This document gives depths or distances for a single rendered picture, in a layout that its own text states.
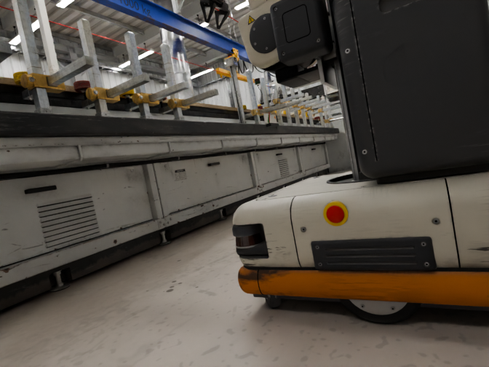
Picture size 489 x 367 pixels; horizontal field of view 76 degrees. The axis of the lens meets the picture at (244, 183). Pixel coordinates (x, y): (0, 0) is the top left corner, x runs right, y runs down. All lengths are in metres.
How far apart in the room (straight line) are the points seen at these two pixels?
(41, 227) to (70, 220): 0.13
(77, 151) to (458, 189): 1.29
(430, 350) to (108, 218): 1.47
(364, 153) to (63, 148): 1.12
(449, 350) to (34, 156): 1.32
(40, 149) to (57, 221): 0.38
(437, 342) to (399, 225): 0.21
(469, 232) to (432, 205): 0.07
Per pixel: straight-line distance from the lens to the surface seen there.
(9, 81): 1.62
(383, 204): 0.66
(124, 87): 1.48
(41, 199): 1.60
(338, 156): 5.48
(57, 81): 1.39
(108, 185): 1.77
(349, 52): 0.71
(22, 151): 1.35
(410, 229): 0.66
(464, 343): 0.72
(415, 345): 0.70
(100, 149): 1.50
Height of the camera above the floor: 0.37
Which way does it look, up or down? 3 degrees down
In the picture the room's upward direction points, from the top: 11 degrees counter-clockwise
